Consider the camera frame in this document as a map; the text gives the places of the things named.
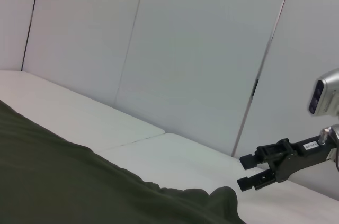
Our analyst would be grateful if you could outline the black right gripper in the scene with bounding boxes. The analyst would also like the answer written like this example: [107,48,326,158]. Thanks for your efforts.
[237,133,334,192]

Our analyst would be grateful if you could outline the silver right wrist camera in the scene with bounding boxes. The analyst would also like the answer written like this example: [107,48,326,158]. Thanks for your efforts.
[308,68,339,117]

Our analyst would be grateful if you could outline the right arm gripper cable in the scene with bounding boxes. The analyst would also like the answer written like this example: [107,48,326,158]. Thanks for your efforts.
[318,127,339,172]

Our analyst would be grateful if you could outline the dark green shirt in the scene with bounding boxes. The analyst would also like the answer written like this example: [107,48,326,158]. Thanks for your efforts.
[0,99,246,224]

